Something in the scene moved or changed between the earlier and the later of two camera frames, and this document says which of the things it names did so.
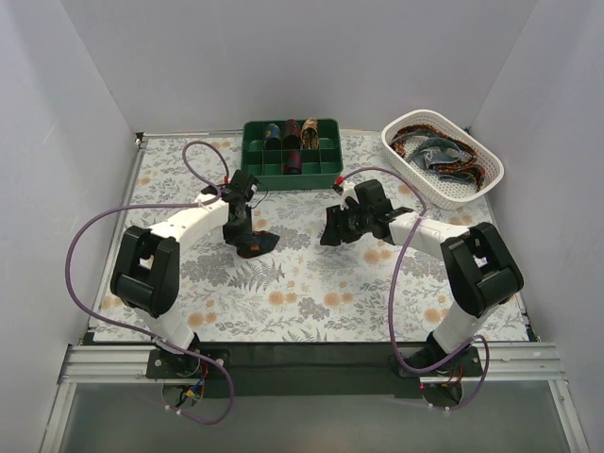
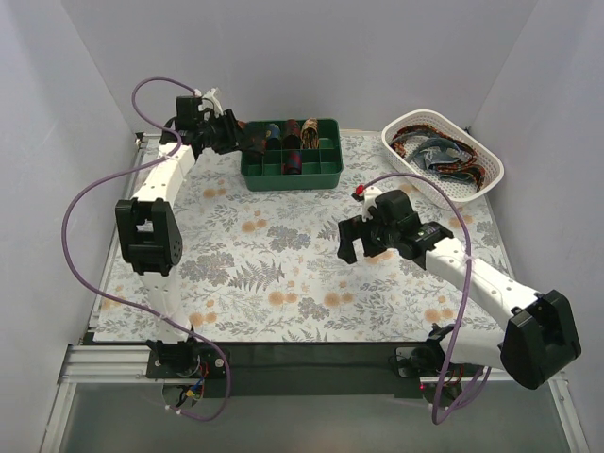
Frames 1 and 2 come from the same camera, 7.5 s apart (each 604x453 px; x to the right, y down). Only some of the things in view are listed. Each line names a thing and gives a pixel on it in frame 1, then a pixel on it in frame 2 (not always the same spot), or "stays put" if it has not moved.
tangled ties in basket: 438,151 stays put
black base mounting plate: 314,370 stays put
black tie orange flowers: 261,242 -> 251,135
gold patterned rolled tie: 310,134 stays put
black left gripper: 243,234 -> 231,133
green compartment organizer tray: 319,166 stays put
